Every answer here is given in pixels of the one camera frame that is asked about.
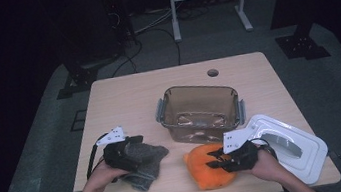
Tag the grey fluffy cloth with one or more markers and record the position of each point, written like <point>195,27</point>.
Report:
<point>148,169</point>

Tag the person's right hand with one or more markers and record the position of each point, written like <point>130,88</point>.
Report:
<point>269,164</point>

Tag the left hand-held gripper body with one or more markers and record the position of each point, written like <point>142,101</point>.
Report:
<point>116,154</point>

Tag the black stand base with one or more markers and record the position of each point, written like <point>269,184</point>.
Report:
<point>80,80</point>
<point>302,45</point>

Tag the person's left hand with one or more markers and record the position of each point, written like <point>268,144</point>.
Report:
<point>101,178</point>

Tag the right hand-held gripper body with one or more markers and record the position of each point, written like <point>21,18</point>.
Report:
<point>242,156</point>

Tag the brown transparent storage box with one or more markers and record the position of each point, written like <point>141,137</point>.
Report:
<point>200,115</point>

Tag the white box lid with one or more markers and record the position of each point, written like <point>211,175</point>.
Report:
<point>297,152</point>

